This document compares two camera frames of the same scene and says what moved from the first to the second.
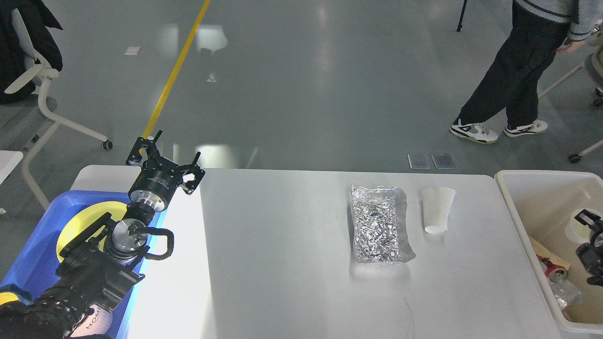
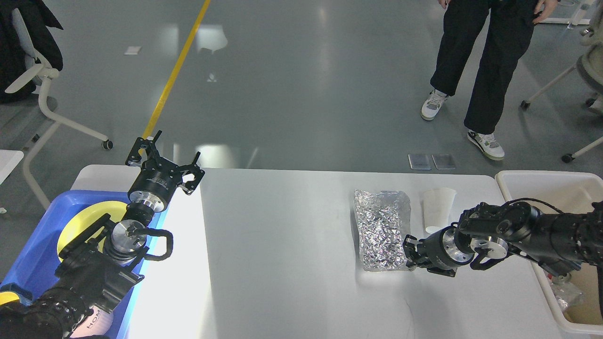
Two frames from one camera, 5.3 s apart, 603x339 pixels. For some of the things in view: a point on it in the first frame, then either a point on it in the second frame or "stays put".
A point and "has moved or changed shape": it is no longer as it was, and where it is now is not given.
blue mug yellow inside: x=11 y=292 stays put
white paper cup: x=437 y=202 stays put
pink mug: x=98 y=322 stays put
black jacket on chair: x=36 y=17 stays put
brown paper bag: x=552 y=256 has moved or changed shape
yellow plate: x=80 y=221 stays put
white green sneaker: x=537 y=126 to x=432 y=105
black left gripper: x=158 y=178 stays put
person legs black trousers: x=514 y=80 to x=510 y=34
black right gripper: x=590 y=254 to x=440 y=253
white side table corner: x=9 y=160 stays put
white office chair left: x=44 y=71 stays put
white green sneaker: x=478 y=132 to x=487 y=144
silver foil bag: x=379 y=224 has moved or changed shape
